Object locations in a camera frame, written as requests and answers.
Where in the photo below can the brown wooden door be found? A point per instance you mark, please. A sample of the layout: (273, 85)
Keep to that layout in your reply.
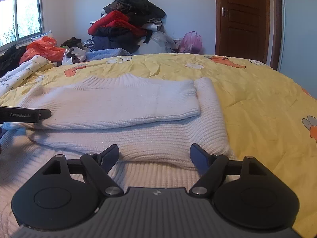
(252, 30)

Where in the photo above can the window with metal frame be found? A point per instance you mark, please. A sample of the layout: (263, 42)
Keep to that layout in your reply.
(20, 21)

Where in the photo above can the silver door handle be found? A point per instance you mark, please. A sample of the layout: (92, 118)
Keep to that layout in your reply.
(224, 11)

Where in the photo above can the dark navy clothes stack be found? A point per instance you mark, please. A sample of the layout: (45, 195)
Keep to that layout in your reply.
(116, 37)

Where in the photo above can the yellow carrot print quilt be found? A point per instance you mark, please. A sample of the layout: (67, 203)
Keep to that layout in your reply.
(267, 115)

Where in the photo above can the white knitted sweater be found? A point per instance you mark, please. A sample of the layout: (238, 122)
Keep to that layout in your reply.
(153, 122)

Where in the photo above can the white crumpled plastic bag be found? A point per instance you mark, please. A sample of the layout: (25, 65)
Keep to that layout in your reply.
(73, 55)

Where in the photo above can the orange plastic bag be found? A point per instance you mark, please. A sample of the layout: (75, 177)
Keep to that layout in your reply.
(45, 47)

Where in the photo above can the red garment on pile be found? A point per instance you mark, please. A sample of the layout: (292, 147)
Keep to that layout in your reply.
(115, 19)

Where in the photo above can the black clothes by window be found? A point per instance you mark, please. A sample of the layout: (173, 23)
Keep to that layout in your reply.
(10, 59)

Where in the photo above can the pink plastic bag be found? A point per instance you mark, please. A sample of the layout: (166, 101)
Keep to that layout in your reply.
(191, 43)

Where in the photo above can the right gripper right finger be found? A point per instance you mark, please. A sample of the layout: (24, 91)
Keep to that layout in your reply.
(211, 169)

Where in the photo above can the black garment pile top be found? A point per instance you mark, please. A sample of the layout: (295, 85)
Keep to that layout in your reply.
(138, 11)

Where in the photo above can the clear grey plastic bag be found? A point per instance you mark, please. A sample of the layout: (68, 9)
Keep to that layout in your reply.
(157, 43)

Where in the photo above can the light blue folded blanket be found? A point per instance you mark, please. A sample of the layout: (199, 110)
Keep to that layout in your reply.
(106, 53)

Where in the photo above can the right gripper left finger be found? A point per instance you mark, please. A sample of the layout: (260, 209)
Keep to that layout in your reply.
(96, 168)

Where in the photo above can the white lettered blanket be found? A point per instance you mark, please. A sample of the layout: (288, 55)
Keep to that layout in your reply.
(16, 77)

